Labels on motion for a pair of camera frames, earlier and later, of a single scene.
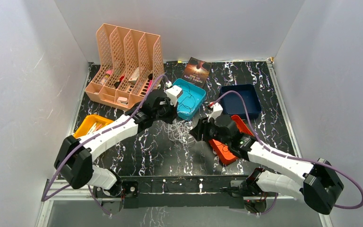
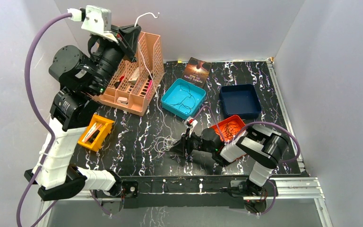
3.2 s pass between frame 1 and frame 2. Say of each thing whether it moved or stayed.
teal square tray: stayed
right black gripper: moved
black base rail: stayed
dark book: stayed
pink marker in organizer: stayed
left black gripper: moved
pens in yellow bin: stayed
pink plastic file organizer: stayed
